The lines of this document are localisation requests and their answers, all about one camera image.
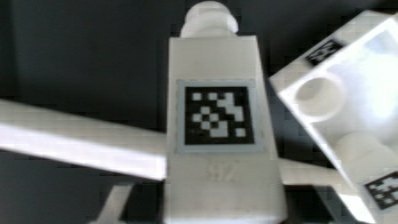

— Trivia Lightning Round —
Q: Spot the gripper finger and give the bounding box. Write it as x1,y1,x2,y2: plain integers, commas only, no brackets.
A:
87,184,135,224

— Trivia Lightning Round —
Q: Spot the white chair leg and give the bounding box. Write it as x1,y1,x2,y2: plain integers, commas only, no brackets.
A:
163,1,288,224

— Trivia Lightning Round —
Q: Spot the white chair seat part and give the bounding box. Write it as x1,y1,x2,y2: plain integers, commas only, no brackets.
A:
270,11,398,224

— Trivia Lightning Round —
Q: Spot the white U-shaped fence frame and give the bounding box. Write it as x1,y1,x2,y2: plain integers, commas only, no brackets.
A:
0,99,355,197

